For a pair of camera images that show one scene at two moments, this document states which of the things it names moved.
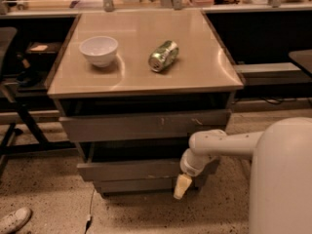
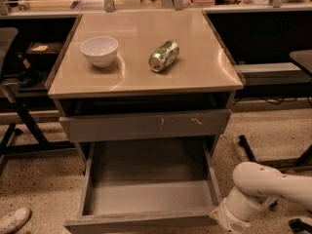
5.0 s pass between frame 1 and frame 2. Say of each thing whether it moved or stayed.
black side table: stayed
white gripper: moved
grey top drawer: stayed
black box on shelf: stayed
